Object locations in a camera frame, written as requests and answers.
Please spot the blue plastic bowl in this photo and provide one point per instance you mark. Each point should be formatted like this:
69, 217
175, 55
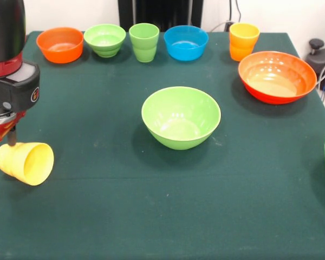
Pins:
186, 43

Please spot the yellow plastic cup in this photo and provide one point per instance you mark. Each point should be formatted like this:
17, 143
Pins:
27, 162
243, 43

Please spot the black knobbed equipment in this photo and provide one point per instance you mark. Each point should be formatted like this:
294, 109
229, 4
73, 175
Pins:
322, 62

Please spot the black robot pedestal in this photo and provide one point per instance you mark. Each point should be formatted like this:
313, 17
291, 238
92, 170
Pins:
159, 12

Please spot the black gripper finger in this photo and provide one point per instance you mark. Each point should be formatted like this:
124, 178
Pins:
12, 136

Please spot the black power plug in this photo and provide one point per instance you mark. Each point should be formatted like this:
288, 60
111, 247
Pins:
229, 26

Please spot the small orange plastic bowl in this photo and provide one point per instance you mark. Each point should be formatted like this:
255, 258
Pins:
61, 43

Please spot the large orange plastic bowl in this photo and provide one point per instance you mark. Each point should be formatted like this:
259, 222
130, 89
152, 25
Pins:
277, 78

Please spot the green plastic cup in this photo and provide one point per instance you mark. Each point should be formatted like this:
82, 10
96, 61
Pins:
144, 46

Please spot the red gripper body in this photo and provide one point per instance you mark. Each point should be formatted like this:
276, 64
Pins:
0, 134

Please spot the dark green table cloth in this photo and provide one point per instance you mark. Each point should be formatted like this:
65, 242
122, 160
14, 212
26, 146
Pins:
165, 195

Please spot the small green plastic bowl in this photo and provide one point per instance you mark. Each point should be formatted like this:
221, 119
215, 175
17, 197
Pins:
105, 38

